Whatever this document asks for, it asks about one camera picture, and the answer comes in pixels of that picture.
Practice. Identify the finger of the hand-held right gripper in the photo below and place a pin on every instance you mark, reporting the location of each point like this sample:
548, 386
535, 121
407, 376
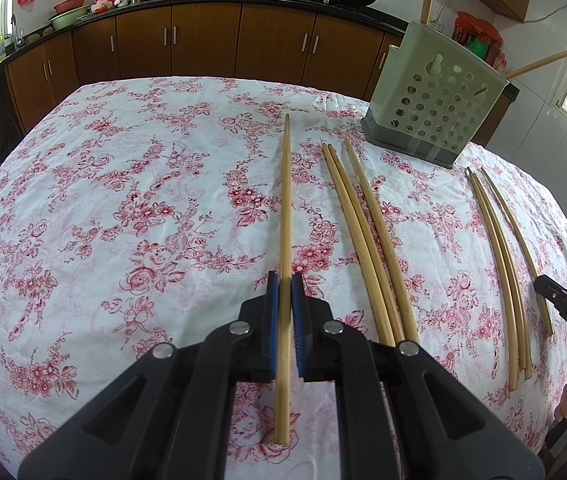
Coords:
548, 290

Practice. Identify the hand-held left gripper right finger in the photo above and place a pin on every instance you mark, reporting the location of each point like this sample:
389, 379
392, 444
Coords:
299, 325

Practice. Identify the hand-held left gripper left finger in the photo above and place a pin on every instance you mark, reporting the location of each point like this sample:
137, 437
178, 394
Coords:
273, 320

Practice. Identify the pale green chopstick holder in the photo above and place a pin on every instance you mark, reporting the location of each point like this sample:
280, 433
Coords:
443, 100

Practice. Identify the red floral tablecloth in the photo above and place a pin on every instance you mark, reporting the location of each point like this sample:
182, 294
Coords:
113, 210

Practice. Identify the green box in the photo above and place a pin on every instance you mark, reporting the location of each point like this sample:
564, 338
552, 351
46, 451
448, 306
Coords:
481, 51

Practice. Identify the red bag over bottles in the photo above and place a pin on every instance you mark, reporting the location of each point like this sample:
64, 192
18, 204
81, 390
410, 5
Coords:
473, 25

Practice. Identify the wooden lower kitchen cabinets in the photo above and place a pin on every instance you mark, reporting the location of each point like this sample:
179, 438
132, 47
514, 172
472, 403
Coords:
203, 40

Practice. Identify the black kitchen countertop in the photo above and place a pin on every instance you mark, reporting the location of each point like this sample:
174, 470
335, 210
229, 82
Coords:
188, 0

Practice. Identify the red and white bag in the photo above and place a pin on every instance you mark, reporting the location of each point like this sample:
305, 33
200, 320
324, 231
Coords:
108, 1

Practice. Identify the green plastic basin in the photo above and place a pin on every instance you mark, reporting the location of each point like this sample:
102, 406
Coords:
68, 20

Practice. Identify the red plastic basin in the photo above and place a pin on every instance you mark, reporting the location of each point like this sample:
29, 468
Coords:
69, 5

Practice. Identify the sink faucet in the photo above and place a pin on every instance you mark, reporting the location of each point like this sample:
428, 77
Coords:
14, 30

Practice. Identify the wall socket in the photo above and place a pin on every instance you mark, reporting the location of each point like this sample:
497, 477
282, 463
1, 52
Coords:
437, 25

